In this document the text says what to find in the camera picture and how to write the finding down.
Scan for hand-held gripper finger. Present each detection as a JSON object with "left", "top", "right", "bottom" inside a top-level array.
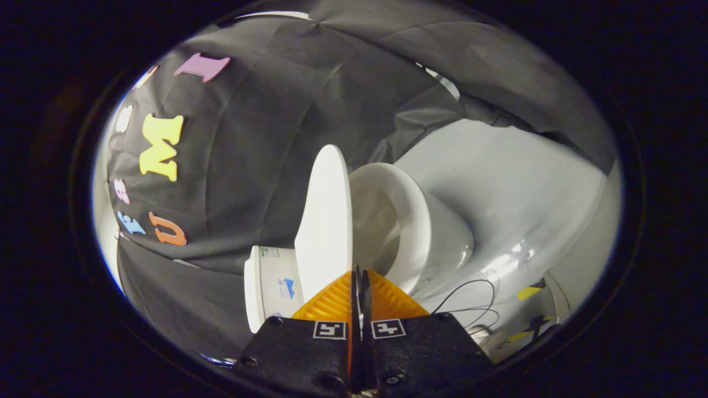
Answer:
[
  {"left": 232, "top": 270, "right": 361, "bottom": 396},
  {"left": 362, "top": 269, "right": 494, "bottom": 396}
]

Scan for white toilet tank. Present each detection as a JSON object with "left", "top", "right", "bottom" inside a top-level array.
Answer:
[{"left": 244, "top": 245, "right": 306, "bottom": 334}]

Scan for white toilet bowl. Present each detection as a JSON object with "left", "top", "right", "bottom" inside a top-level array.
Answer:
[{"left": 387, "top": 188, "right": 475, "bottom": 302}]

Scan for black backdrop cloth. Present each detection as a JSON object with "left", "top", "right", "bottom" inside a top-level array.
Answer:
[{"left": 108, "top": 0, "right": 617, "bottom": 360}]

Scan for black floor cables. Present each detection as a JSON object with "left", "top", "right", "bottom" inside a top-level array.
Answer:
[{"left": 431, "top": 279, "right": 501, "bottom": 332}]

